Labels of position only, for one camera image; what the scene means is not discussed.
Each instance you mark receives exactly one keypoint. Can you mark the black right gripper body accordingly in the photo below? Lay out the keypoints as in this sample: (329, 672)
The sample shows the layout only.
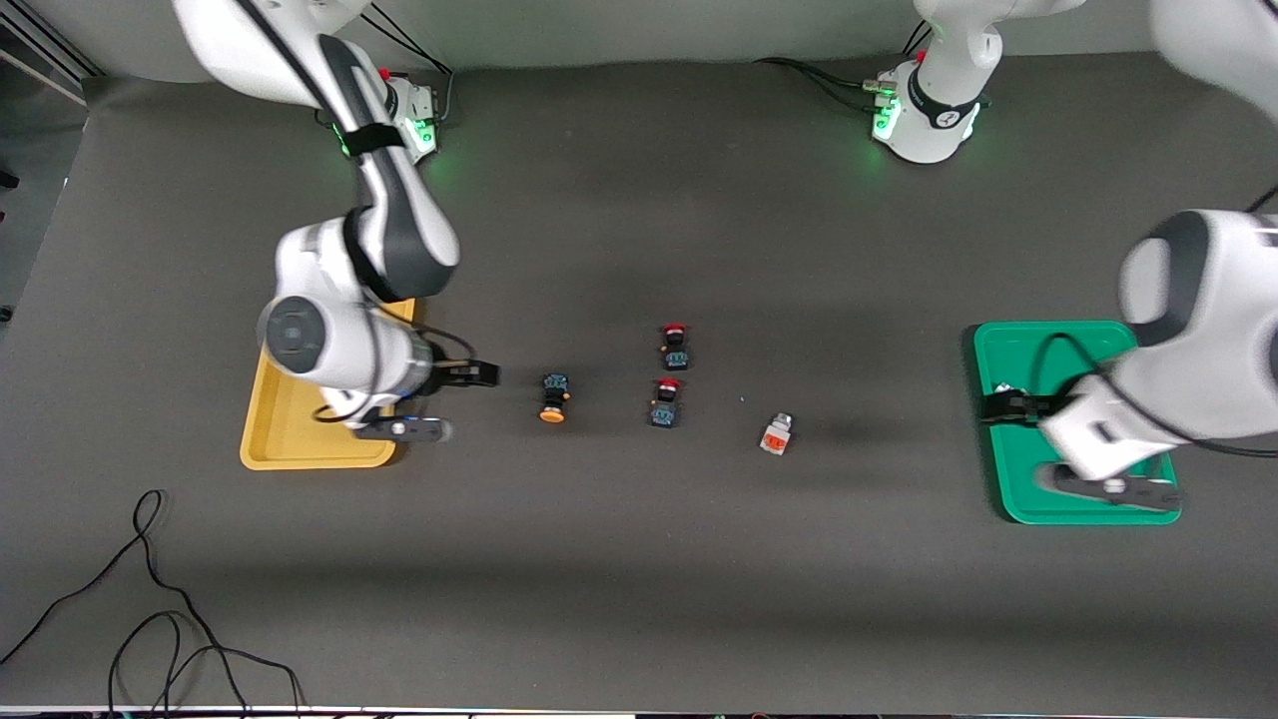
(451, 375)

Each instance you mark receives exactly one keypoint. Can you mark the yellow push button switch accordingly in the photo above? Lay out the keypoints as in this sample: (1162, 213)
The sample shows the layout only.
(555, 397)

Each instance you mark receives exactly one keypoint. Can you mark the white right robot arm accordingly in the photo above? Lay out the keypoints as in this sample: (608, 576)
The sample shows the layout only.
(389, 220)

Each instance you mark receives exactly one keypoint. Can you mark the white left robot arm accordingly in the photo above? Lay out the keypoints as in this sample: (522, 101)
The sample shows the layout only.
(1198, 320)

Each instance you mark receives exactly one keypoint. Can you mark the green plastic tray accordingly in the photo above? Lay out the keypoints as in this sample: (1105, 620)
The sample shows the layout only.
(1013, 469)

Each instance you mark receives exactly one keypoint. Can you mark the yellow plastic tray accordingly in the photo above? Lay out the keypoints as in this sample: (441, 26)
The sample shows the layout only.
(290, 439)

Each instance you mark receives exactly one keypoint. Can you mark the dark grey table mat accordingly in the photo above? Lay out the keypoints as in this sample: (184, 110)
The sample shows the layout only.
(639, 599)

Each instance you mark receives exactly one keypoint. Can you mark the red push button switch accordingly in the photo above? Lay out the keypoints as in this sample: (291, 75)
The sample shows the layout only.
(676, 348)
(666, 404)

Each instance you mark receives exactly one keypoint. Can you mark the aluminium frame rail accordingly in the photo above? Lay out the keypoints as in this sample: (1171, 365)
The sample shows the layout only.
(45, 68)

